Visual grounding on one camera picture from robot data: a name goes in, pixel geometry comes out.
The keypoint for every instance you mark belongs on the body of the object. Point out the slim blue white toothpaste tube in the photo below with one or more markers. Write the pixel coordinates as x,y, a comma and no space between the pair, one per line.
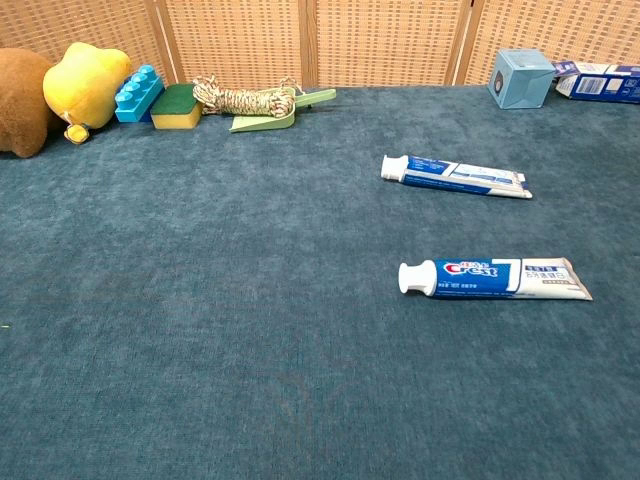
450,178

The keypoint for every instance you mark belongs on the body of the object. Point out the large Crest logo toothpaste tube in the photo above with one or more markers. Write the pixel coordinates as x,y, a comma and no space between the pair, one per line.
475,278

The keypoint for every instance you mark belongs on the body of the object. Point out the blue toothpaste carton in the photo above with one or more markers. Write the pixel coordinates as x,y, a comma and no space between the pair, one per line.
600,85

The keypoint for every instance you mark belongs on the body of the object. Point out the blue table cloth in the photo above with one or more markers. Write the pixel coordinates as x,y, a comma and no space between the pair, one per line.
250,300

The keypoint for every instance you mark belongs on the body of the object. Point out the light green dustpan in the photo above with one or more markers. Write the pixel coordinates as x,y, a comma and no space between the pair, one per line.
260,123

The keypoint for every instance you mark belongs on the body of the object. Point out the green yellow sponge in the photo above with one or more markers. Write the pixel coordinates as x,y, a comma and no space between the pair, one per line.
172,109

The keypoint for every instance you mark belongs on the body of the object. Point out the wicker folding screen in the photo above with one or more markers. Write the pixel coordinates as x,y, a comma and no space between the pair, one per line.
380,40

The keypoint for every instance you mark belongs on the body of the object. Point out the blue toy building block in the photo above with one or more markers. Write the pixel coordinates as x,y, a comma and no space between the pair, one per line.
135,99

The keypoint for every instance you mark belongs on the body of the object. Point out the light blue cardboard box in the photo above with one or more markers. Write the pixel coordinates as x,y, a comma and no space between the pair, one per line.
522,82

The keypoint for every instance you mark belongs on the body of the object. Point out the yellow pear plush toy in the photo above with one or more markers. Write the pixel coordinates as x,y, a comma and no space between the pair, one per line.
85,85

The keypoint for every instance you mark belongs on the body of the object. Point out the brown plush toy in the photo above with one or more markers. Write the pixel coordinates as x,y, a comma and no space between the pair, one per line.
20,100

